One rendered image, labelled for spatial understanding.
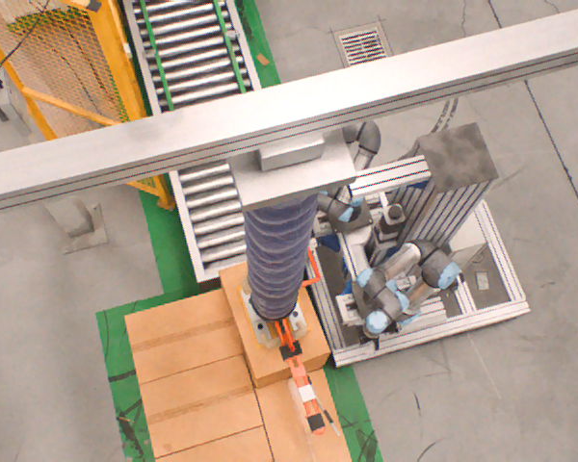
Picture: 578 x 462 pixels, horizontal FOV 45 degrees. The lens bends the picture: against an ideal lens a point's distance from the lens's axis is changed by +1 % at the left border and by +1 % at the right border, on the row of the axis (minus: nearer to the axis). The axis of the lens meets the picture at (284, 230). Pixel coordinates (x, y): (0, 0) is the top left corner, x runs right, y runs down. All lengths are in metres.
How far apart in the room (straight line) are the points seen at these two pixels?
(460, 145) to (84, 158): 1.63
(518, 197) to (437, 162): 2.40
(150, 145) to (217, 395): 2.52
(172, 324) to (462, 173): 1.98
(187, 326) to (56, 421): 1.09
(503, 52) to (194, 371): 2.71
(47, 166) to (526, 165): 4.07
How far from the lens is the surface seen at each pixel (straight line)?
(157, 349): 4.01
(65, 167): 1.60
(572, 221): 5.18
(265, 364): 3.55
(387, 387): 4.54
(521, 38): 1.81
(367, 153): 3.22
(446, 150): 2.78
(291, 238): 2.17
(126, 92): 3.51
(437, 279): 3.01
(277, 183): 1.72
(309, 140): 1.68
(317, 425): 3.37
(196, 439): 3.93
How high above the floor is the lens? 4.45
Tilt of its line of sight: 70 degrees down
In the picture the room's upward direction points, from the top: 4 degrees clockwise
